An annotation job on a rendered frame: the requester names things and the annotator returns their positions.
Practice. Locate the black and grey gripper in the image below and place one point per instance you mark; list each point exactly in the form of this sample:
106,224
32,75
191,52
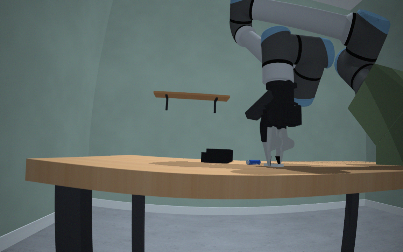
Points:
281,112

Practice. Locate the black rack of three labelled bins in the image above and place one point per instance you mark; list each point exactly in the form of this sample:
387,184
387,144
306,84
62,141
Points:
217,156

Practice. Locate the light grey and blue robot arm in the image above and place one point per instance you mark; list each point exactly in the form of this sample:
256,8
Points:
302,59

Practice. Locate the blue aa battery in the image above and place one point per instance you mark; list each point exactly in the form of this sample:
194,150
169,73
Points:
253,162

